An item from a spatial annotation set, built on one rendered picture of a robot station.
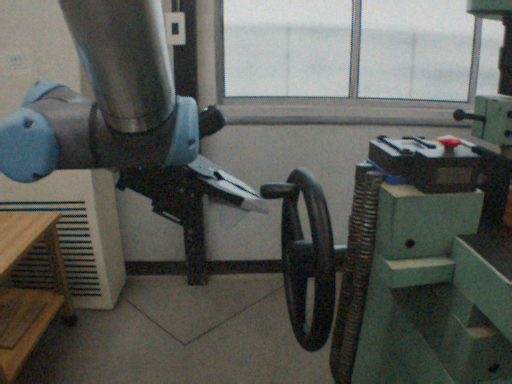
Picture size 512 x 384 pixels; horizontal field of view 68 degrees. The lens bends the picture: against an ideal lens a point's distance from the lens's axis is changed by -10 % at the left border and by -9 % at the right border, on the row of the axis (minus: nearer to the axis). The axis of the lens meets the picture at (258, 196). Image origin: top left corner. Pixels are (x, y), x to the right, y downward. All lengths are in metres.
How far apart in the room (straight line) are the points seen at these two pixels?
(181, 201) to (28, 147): 0.22
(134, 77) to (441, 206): 0.40
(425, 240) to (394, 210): 0.07
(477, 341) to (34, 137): 0.56
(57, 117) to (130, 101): 0.12
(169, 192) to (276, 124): 1.36
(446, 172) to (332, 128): 1.41
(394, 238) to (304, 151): 1.41
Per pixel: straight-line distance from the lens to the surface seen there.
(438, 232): 0.57
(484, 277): 0.54
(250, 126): 1.88
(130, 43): 0.32
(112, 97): 0.37
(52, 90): 0.57
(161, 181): 0.58
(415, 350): 0.73
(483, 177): 0.66
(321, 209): 0.54
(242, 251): 2.09
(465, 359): 0.60
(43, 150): 0.44
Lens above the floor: 1.13
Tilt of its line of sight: 21 degrees down
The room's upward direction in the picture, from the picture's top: straight up
